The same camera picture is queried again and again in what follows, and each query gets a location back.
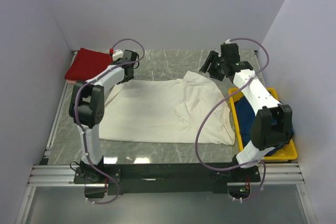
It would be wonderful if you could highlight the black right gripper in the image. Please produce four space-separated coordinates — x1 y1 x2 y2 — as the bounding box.
199 51 227 82

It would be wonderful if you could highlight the white t shirt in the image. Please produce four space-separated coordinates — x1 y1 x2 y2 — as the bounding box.
99 71 235 145

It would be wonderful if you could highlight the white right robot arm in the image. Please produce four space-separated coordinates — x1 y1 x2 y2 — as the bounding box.
200 50 292 182

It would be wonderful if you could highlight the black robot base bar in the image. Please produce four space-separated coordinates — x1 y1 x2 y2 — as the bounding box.
73 163 261 198

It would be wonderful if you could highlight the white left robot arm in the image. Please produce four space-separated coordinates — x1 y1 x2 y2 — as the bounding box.
69 50 140 183

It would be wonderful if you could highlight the red folded t shirt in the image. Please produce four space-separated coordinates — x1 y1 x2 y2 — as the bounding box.
65 48 112 81

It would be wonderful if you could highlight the blue t shirt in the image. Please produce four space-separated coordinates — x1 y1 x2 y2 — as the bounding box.
235 97 295 154

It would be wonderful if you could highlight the pink folded t shirt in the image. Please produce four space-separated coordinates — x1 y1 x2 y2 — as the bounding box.
66 80 77 84

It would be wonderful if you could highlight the yellow plastic bin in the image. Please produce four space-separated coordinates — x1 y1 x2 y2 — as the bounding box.
229 92 298 162

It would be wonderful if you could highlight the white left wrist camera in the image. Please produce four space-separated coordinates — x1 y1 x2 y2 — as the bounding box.
109 48 123 61

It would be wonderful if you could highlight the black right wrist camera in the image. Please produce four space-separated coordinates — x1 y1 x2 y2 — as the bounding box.
221 43 240 63

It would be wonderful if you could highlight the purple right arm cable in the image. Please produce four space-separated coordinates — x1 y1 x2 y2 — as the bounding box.
195 37 271 205

